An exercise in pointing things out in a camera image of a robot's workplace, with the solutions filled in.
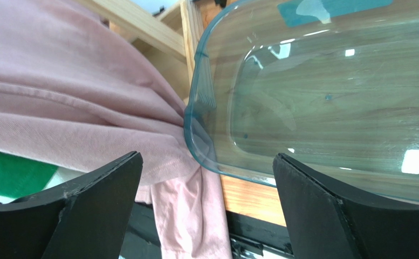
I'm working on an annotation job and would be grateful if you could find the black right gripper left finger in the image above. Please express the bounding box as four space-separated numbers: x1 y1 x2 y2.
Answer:
0 152 143 258

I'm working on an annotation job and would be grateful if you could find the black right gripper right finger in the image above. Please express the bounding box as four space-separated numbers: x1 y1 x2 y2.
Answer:
273 153 419 258

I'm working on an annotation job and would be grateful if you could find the green t shirt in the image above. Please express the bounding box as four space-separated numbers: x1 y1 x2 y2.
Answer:
0 152 58 199

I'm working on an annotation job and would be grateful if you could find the dusty pink t shirt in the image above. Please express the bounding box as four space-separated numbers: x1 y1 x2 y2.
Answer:
0 1 232 258

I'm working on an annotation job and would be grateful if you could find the white t shirt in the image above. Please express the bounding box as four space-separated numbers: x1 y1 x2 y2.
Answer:
0 167 85 204

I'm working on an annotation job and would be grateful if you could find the clear blue plastic tub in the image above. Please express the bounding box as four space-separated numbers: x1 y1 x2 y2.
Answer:
184 1 419 203

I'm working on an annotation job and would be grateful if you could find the wooden clothes rack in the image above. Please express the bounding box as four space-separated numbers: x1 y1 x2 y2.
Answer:
80 0 286 226

